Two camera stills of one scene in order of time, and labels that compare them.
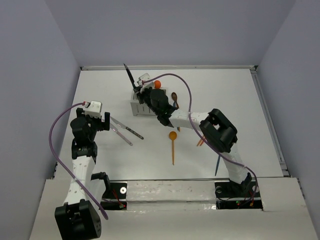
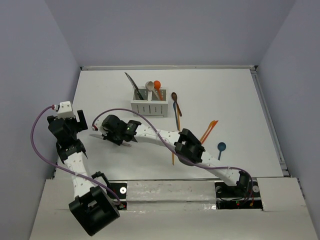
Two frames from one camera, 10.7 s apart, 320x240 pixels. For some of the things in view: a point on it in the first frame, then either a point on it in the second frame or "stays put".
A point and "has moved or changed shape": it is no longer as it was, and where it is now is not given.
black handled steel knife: x=118 y=123 has moved or changed shape
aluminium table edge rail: x=171 y=67 stays put
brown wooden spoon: x=174 y=96 stays put
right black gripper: x=141 y=91 -> x=108 y=135
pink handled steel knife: x=115 y=129 has moved or changed shape
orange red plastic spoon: x=157 y=84 stays put
